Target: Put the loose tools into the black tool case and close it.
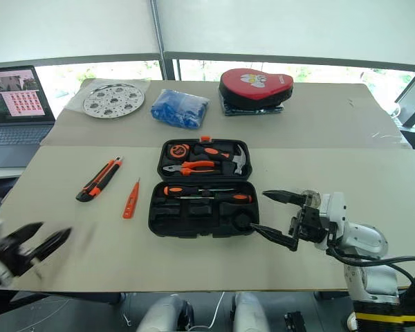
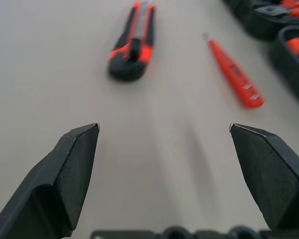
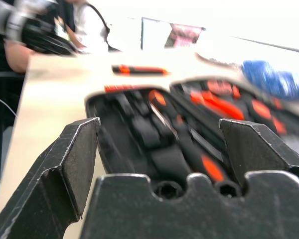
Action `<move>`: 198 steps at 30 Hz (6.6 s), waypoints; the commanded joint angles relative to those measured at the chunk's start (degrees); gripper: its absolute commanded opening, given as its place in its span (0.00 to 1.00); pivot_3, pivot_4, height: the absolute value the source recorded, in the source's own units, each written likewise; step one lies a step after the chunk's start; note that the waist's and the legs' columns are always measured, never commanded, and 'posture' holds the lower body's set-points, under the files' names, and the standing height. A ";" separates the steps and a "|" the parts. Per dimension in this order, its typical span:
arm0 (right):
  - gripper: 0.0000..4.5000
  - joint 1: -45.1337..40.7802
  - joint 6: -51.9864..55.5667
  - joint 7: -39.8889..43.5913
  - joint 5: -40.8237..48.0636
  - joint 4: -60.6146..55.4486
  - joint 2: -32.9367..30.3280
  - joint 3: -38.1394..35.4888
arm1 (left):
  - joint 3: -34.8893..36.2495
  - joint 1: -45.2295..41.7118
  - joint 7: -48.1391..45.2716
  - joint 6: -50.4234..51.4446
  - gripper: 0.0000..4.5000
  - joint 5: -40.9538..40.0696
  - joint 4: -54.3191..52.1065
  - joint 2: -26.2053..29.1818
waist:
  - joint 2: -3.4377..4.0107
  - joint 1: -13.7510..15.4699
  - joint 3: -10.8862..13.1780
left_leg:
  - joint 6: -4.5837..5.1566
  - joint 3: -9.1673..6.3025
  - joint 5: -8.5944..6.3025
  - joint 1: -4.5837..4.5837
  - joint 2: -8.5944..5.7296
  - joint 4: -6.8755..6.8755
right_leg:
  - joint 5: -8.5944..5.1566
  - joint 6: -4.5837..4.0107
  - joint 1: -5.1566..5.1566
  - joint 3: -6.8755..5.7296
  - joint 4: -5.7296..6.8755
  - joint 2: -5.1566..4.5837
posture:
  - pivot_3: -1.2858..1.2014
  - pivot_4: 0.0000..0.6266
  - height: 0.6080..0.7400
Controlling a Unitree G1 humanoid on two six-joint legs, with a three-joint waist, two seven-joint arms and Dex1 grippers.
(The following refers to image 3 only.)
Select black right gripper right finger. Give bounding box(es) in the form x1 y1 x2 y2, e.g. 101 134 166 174
219 118 299 187

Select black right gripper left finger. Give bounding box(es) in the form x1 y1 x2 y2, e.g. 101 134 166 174
0 117 101 239

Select black plastic tool case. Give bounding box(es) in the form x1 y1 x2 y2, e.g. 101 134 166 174
84 76 299 192

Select orange flat strip tool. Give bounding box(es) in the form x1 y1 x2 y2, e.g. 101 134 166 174
104 84 141 93

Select orange black screwdriver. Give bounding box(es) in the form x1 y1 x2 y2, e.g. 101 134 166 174
148 89 180 140
175 114 226 182

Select orange tape measure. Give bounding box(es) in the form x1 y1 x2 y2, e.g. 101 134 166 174
206 79 241 99

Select blue plastic bag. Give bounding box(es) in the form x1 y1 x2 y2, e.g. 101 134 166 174
240 59 299 100

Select orange black utility knife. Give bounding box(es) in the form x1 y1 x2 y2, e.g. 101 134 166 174
111 64 169 77

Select orange black handled tool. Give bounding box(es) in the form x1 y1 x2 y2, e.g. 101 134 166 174
246 98 288 135

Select orange handled pliers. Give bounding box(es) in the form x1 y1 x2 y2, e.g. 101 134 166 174
189 91 245 120

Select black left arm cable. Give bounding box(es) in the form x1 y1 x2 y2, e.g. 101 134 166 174
86 1 122 53

